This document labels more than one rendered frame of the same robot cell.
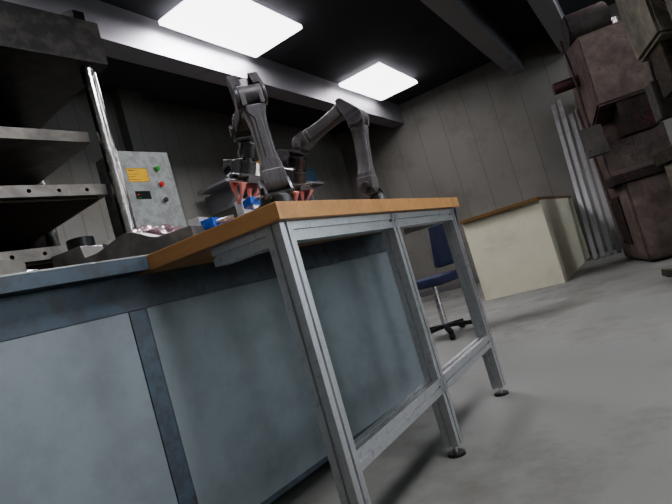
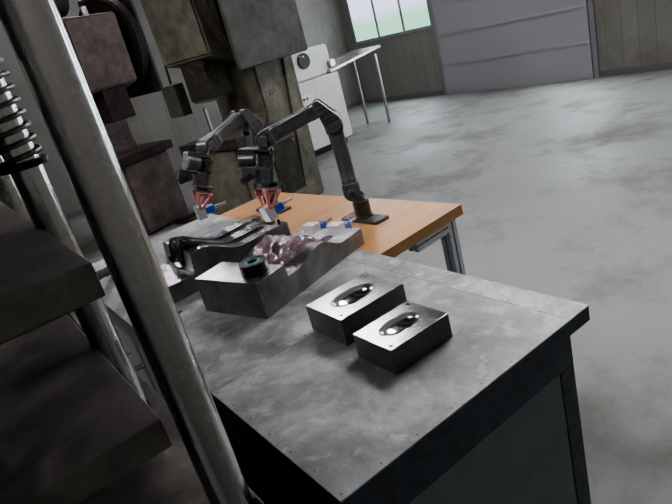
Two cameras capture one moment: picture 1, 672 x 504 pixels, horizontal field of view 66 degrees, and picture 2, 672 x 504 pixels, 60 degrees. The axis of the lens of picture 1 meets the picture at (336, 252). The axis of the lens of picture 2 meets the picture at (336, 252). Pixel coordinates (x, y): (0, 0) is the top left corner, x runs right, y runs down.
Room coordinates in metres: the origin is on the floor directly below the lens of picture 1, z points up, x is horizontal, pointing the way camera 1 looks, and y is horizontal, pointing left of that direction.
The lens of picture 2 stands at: (0.79, 2.09, 1.49)
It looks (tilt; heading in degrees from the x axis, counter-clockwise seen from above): 21 degrees down; 292
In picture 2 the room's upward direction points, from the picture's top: 15 degrees counter-clockwise
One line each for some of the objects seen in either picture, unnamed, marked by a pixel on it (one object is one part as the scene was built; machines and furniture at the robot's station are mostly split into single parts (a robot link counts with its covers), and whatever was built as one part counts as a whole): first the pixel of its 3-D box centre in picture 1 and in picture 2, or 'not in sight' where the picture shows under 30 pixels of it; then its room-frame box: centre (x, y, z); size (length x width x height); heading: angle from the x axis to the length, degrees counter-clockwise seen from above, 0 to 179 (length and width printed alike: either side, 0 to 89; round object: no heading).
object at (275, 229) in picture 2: not in sight; (213, 250); (1.92, 0.40, 0.87); 0.50 x 0.26 x 0.14; 53
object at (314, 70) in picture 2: not in sight; (303, 103); (3.64, -5.26, 0.65); 2.76 x 0.70 x 1.30; 60
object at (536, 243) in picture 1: (533, 241); not in sight; (6.24, -2.30, 0.43); 2.48 x 0.79 x 0.86; 149
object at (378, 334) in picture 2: not in sight; (402, 335); (1.12, 1.01, 0.83); 0.17 x 0.13 x 0.06; 53
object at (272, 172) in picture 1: (262, 139); (342, 156); (1.46, 0.11, 1.05); 0.07 x 0.06 x 0.33; 105
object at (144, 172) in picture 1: (170, 301); not in sight; (2.51, 0.83, 0.74); 0.30 x 0.22 x 1.47; 143
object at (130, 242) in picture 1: (150, 249); (284, 259); (1.58, 0.55, 0.86); 0.50 x 0.26 x 0.11; 71
